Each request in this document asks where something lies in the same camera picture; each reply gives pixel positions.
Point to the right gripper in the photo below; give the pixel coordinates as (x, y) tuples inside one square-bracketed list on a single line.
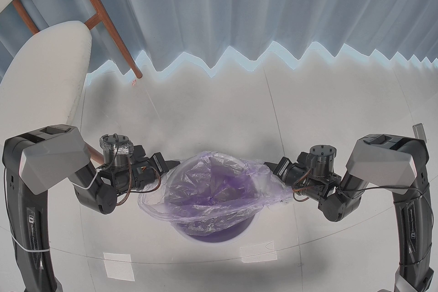
[(291, 172)]

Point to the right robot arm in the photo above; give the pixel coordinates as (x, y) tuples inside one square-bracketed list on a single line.
[(379, 160)]

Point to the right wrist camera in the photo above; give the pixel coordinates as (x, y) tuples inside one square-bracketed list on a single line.
[(304, 159)]

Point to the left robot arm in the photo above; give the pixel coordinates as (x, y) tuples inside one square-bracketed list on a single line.
[(51, 160)]

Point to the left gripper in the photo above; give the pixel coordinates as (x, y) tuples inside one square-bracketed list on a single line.
[(159, 165)]

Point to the white cushioned wooden chair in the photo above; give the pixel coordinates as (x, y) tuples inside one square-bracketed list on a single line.
[(44, 61)]

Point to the purple plastic bag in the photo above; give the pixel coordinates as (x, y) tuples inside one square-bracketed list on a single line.
[(212, 188)]

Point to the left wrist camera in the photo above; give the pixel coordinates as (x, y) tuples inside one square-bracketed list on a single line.
[(138, 153)]

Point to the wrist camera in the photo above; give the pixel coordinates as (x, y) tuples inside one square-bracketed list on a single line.
[(138, 153), (304, 159)]

